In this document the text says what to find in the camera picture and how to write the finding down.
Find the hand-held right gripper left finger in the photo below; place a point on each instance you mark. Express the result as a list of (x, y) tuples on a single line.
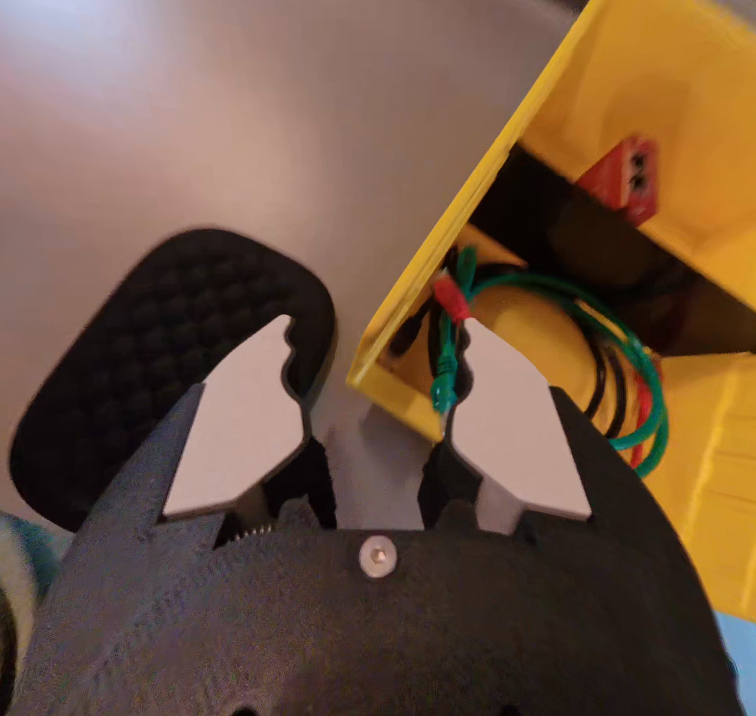
[(236, 426)]

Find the black oval pad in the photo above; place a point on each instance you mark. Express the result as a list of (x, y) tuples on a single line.
[(147, 326)]

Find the yellow plastic bin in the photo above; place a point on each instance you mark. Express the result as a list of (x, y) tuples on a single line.
[(649, 48)]

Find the black bin divider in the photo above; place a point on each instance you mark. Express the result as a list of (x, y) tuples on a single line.
[(531, 196)]

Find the red ethernet splitter box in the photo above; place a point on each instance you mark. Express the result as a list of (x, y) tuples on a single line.
[(614, 184)]

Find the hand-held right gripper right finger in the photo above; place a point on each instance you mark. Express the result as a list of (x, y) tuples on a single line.
[(508, 432)]

